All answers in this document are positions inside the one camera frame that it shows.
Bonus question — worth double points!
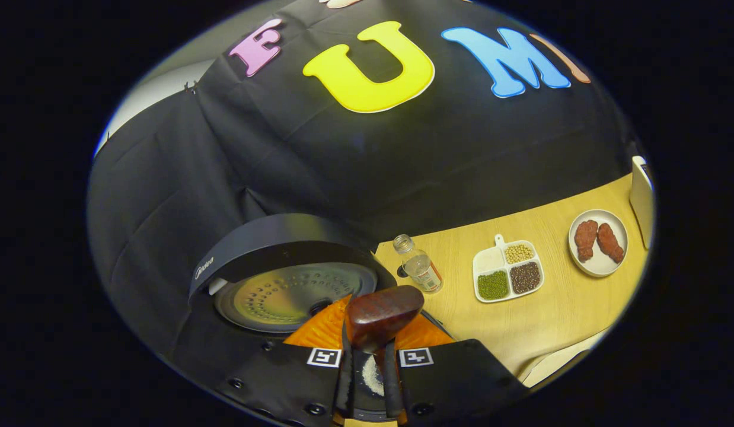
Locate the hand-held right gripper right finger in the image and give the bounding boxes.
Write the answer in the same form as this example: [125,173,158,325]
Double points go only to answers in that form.
[382,314,531,427]

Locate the black backdrop cloth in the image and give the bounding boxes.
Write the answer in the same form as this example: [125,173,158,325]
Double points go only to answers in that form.
[87,0,646,356]

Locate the round white plate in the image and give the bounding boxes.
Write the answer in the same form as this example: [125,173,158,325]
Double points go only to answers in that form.
[568,209,629,278]

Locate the glass tray of rice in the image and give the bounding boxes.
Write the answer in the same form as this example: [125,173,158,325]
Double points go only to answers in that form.
[517,329,611,389]

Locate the small clear glass bottle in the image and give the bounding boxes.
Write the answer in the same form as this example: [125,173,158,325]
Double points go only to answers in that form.
[393,234,443,294]

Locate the white divided bean dish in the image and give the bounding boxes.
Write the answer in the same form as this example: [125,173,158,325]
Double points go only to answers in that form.
[473,234,545,304]

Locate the white toaster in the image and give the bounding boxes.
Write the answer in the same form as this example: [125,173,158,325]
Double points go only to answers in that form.
[630,155,656,250]

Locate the dark wooden spoon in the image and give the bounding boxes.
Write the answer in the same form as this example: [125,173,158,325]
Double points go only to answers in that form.
[345,285,425,410]

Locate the red meat piece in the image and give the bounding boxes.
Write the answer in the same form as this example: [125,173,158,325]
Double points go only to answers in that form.
[597,223,625,265]
[574,219,599,263]

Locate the black silver rice cooker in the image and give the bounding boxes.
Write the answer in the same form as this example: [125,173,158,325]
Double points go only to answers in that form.
[186,213,448,423]

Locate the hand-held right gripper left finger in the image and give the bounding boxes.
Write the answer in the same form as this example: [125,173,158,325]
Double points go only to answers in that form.
[225,295,356,427]

